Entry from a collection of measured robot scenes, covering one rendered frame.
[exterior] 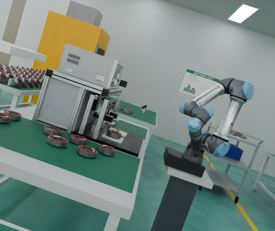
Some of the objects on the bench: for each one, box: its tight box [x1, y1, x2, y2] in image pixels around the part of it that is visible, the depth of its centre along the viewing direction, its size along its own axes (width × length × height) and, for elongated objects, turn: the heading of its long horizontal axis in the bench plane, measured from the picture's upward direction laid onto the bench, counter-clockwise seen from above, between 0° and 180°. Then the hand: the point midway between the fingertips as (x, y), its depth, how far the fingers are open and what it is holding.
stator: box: [97, 144, 116, 156], centre depth 175 cm, size 11×11×4 cm
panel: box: [72, 89, 102, 132], centre depth 222 cm, size 1×66×30 cm, turn 107°
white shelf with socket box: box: [0, 34, 47, 62], centre depth 133 cm, size 35×37×46 cm
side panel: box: [32, 75, 85, 134], centre depth 190 cm, size 28×3×32 cm, turn 17°
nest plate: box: [102, 132, 124, 143], centre depth 211 cm, size 15×15×1 cm
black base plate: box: [73, 120, 144, 157], centre depth 223 cm, size 47×64×2 cm
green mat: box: [0, 117, 140, 193], centre depth 160 cm, size 94×61×1 cm, turn 17°
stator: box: [77, 145, 97, 158], centre depth 159 cm, size 11×11×4 cm
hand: (197, 153), depth 192 cm, fingers open, 14 cm apart
